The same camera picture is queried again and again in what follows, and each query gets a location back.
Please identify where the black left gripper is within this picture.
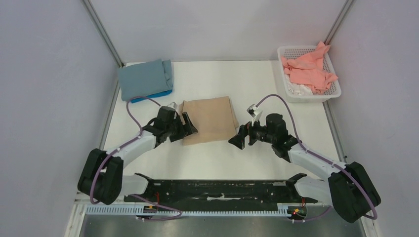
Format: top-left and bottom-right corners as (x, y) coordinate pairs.
(166, 112), (197, 142)

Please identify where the beige t shirt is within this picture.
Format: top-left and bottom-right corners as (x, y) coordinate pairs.
(181, 96), (239, 146)

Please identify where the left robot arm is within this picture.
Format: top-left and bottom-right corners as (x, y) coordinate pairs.
(77, 106), (198, 205)

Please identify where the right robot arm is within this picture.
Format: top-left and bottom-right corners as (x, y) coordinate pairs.
(228, 114), (381, 223)

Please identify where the bright blue folded t shirt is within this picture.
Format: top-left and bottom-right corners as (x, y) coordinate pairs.
(130, 89), (173, 103)

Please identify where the white t shirt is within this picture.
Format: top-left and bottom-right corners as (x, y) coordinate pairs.
(285, 75), (314, 96)

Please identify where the grey-blue folded t shirt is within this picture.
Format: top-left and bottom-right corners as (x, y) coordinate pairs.
(117, 59), (174, 101)

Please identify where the pink t shirt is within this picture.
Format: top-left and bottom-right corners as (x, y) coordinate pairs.
(280, 42), (338, 95)

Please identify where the white plastic laundry basket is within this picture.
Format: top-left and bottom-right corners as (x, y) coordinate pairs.
(278, 45), (341, 103)

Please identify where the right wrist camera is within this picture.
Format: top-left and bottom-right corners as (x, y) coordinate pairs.
(247, 104), (262, 126)

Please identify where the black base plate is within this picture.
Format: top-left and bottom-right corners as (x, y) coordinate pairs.
(141, 179), (316, 211)

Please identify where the white cable duct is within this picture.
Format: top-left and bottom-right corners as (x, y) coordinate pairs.
(85, 204), (297, 218)

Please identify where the aluminium frame rail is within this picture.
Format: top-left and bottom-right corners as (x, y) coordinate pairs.
(81, 0), (125, 68)

